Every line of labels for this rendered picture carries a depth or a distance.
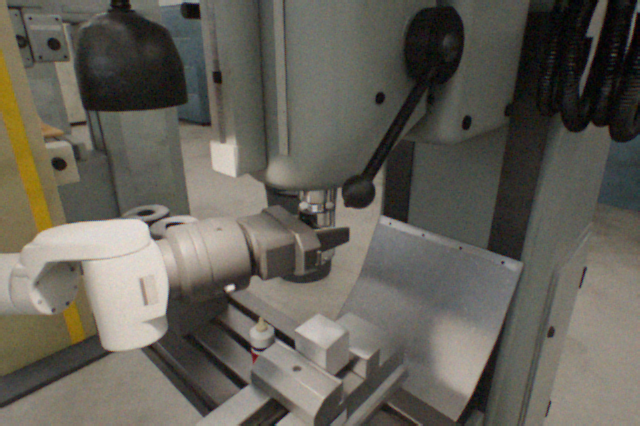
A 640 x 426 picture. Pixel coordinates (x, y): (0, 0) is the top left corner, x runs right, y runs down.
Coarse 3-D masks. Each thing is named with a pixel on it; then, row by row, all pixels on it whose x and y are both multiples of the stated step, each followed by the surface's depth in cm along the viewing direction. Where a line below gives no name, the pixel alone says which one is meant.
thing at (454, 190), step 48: (528, 48) 62; (528, 96) 64; (432, 144) 79; (480, 144) 72; (528, 144) 66; (576, 144) 66; (384, 192) 91; (432, 192) 82; (480, 192) 75; (528, 192) 69; (576, 192) 75; (480, 240) 78; (528, 240) 71; (576, 240) 87; (528, 288) 76; (576, 288) 98; (528, 336) 80; (480, 384) 87; (528, 384) 87
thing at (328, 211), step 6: (300, 204) 52; (306, 204) 52; (330, 204) 52; (300, 210) 50; (306, 210) 50; (312, 210) 50; (318, 210) 50; (324, 210) 50; (330, 210) 50; (300, 216) 51; (306, 216) 50; (312, 216) 49; (318, 216) 49; (324, 216) 50; (330, 216) 50
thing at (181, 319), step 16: (144, 208) 85; (160, 208) 85; (160, 224) 78; (176, 224) 79; (176, 304) 75; (208, 304) 81; (224, 304) 85; (176, 320) 77; (192, 320) 79; (208, 320) 83
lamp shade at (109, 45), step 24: (96, 24) 26; (120, 24) 26; (144, 24) 26; (96, 48) 25; (120, 48) 25; (144, 48) 26; (168, 48) 28; (96, 72) 26; (120, 72) 26; (144, 72) 26; (168, 72) 27; (96, 96) 26; (120, 96) 26; (144, 96) 27; (168, 96) 28
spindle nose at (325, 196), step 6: (300, 192) 49; (306, 192) 48; (312, 192) 48; (318, 192) 48; (324, 192) 48; (330, 192) 49; (300, 198) 49; (306, 198) 49; (312, 198) 48; (318, 198) 48; (324, 198) 49; (330, 198) 49
